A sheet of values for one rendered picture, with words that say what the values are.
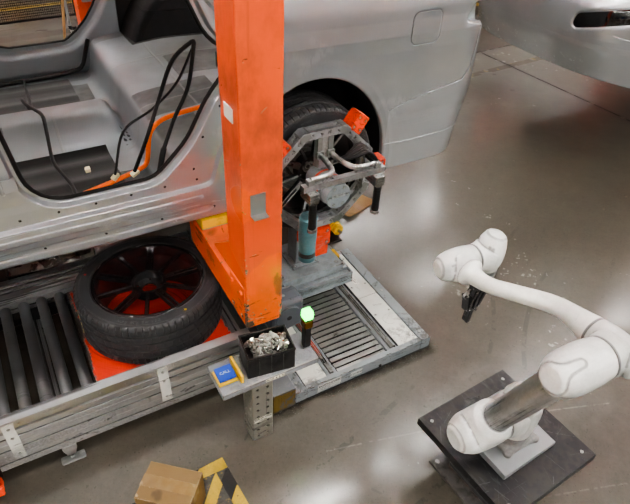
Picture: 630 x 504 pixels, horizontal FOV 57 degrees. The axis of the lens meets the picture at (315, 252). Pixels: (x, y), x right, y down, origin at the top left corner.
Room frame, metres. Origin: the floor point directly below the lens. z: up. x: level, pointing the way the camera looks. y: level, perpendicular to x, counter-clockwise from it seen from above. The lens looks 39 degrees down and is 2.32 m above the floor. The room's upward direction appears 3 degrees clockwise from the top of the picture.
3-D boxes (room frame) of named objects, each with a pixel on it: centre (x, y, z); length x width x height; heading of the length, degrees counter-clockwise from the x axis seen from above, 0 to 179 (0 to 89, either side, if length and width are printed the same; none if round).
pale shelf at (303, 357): (1.56, 0.19, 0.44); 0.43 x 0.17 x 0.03; 121
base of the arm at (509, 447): (1.38, -0.83, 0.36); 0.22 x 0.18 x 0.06; 122
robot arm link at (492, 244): (1.65, -0.63, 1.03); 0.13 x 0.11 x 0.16; 119
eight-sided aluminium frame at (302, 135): (2.36, 0.00, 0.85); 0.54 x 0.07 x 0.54; 121
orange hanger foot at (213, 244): (2.07, 0.41, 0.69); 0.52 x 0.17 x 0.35; 31
